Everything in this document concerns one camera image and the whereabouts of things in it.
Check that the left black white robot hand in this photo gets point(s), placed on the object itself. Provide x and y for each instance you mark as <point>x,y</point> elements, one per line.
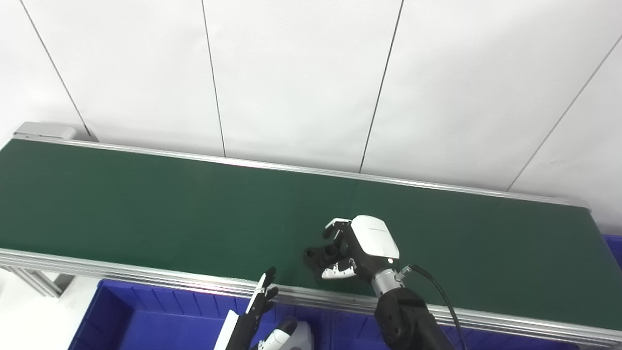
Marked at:
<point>243,330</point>

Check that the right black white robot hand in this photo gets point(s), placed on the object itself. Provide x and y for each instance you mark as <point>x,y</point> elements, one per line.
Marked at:
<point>374,240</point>

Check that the black bracket part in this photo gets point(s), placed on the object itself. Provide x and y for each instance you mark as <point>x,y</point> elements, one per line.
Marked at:
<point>320,255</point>

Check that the white block part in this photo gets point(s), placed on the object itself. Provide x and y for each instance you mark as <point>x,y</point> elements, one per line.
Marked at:
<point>303,338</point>

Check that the blue plastic bin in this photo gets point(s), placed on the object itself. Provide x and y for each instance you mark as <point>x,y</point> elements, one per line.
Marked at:
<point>614,253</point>
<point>350,330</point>
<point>155,325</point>

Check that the green conveyor belt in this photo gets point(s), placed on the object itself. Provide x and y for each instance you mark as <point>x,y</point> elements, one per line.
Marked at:
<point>146,279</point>
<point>170,209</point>

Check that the aluminium conveyor support leg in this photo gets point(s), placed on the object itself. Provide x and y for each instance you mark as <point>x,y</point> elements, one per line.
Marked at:
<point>41,283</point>

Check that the grey conveyor motor housing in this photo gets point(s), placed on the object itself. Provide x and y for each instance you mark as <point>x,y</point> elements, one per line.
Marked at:
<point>43,131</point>

